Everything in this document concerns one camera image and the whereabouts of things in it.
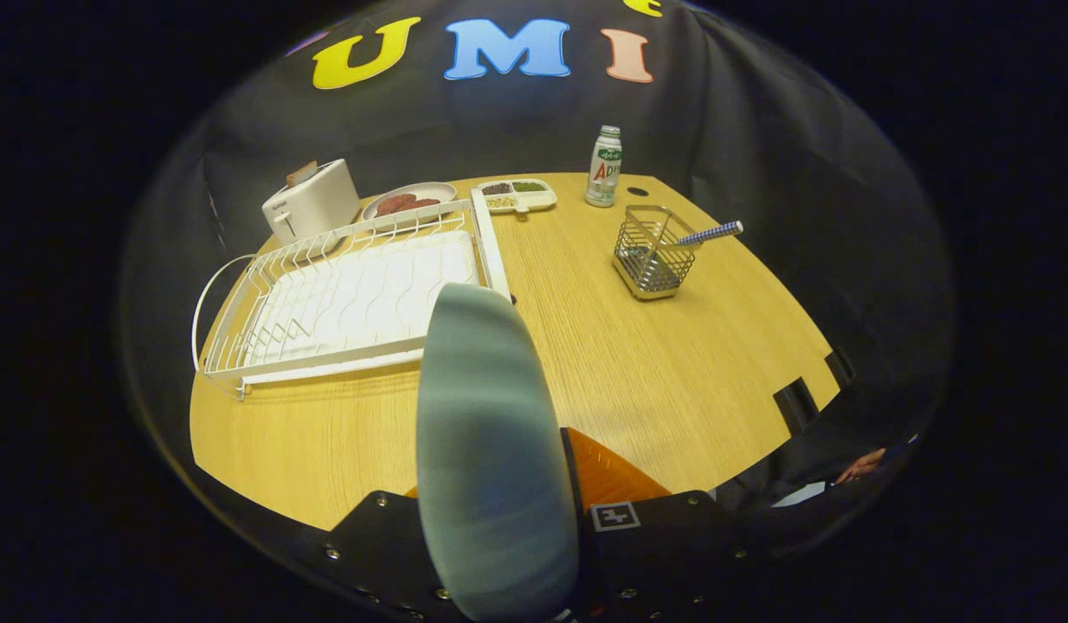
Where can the white toaster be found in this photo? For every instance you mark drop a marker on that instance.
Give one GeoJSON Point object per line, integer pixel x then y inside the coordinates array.
{"type": "Point", "coordinates": [318, 208]}

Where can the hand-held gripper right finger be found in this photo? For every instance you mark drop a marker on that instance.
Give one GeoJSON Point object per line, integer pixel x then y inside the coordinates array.
{"type": "Point", "coordinates": [664, 554]}

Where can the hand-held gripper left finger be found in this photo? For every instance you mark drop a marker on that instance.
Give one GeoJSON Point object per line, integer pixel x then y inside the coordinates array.
{"type": "Point", "coordinates": [387, 536]}

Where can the white milk bottle green cap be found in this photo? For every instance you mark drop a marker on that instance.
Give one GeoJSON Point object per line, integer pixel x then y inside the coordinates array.
{"type": "Point", "coordinates": [603, 169]}

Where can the white divided bean dish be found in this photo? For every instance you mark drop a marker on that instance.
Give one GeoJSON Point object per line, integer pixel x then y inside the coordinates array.
{"type": "Point", "coordinates": [534, 199]}

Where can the black backdrop cloth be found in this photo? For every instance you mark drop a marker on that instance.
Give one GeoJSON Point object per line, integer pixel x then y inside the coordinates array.
{"type": "Point", "coordinates": [759, 173]}

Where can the red-brown sausage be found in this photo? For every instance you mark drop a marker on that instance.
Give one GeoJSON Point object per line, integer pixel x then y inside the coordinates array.
{"type": "Point", "coordinates": [394, 204]}
{"type": "Point", "coordinates": [423, 204]}

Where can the small white plate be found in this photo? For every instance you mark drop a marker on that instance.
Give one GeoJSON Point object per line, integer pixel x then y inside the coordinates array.
{"type": "Point", "coordinates": [430, 191]}

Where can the toast bread slice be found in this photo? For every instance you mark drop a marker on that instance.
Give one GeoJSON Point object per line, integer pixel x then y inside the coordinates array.
{"type": "Point", "coordinates": [302, 173]}

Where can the pale green plate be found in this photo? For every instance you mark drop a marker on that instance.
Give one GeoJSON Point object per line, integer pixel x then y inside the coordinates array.
{"type": "Point", "coordinates": [491, 450]}

